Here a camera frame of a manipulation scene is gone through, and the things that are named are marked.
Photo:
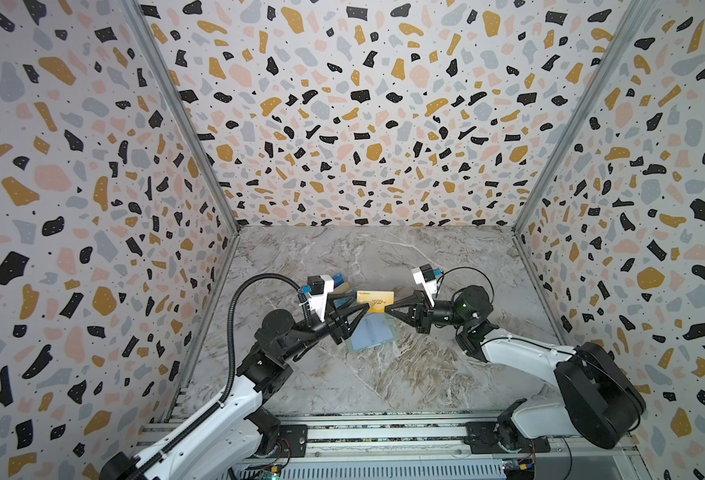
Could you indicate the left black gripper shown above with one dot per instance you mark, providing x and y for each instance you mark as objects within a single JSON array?
[{"x": 337, "y": 330}]

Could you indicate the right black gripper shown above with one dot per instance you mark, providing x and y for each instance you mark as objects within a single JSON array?
[{"x": 422, "y": 311}]

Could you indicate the green card holder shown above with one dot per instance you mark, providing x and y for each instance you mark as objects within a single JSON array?
[{"x": 374, "y": 330}]

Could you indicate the gold card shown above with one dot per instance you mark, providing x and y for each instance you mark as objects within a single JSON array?
[{"x": 377, "y": 301}]

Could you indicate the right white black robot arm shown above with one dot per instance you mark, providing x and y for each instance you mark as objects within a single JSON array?
[{"x": 595, "y": 399}]

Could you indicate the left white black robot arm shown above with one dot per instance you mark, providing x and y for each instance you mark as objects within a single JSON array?
[{"x": 234, "y": 425}]

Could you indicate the beige credit card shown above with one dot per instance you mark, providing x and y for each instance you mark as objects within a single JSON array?
[{"x": 344, "y": 291}]

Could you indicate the dark blue credit card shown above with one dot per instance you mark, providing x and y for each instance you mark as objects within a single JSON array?
[{"x": 339, "y": 278}]

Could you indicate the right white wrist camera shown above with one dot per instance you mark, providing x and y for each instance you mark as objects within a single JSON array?
[{"x": 428, "y": 278}]

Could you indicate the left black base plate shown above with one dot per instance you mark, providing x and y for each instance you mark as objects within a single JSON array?
[{"x": 282, "y": 442}]

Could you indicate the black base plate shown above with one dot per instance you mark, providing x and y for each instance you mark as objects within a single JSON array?
[
  {"x": 282, "y": 442},
  {"x": 487, "y": 437}
]

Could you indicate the aluminium rail frame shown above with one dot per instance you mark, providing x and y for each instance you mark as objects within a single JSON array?
[{"x": 459, "y": 445}]

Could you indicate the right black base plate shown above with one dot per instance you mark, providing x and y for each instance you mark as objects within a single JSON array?
[{"x": 487, "y": 437}]

